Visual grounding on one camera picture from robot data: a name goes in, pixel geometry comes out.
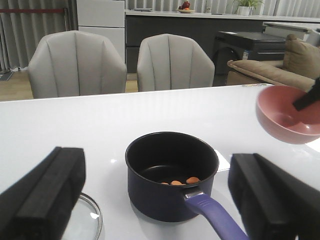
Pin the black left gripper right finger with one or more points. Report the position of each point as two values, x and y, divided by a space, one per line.
273 204

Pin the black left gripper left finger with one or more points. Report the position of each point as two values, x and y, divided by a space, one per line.
39 205

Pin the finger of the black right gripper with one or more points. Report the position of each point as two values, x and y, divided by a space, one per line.
309 98

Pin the pink bowl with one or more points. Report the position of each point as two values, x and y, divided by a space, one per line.
277 115

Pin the glass lid blue knob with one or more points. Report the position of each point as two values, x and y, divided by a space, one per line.
86 220

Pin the potted plant white pot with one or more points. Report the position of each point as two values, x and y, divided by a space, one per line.
245 7

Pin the beige sofa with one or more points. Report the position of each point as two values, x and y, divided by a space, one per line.
299 68

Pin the black washing machine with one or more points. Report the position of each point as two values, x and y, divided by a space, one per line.
245 46

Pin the grey chair left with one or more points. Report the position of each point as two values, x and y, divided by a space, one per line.
76 63

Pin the grey chair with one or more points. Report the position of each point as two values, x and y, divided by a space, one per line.
76 63
171 62

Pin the grey chair right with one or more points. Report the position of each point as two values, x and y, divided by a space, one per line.
171 62

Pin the fruit plate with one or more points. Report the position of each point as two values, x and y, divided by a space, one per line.
185 8

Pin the dark kitchen counter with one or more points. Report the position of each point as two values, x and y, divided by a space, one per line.
201 27

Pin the red barrier belt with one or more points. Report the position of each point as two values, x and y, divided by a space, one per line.
34 11

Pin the white refrigerator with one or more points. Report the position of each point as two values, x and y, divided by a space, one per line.
103 17

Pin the dark blue saucepan purple handle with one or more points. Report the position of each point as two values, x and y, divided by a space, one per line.
168 156

